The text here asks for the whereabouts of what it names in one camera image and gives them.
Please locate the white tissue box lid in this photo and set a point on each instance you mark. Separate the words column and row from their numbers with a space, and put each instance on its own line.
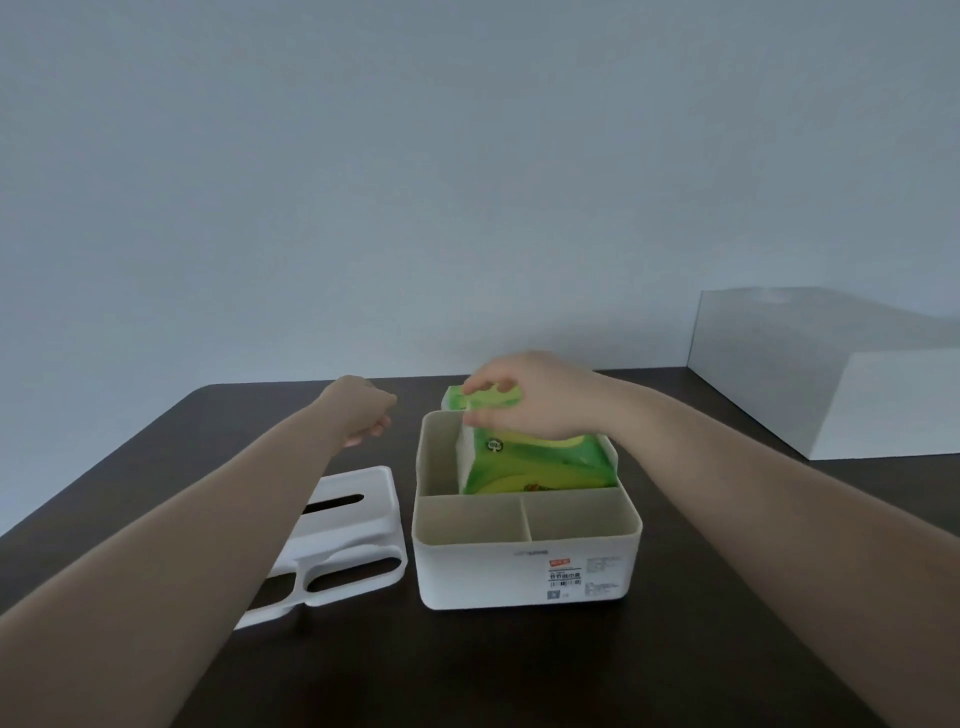
column 352, row 525

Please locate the large white rectangular box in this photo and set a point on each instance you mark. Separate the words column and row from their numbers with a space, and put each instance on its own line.
column 772, row 367

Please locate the white plastic tissue box base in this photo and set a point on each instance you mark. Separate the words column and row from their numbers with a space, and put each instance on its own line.
column 487, row 570

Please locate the person's right hand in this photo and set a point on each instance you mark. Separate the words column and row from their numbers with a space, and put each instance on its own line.
column 551, row 397

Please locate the person's left hand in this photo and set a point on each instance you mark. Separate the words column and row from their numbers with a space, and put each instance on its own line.
column 356, row 409

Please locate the person's right forearm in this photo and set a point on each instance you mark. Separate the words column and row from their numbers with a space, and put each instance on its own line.
column 795, row 555

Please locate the person's left forearm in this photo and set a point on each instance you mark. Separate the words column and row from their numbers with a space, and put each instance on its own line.
column 172, row 592

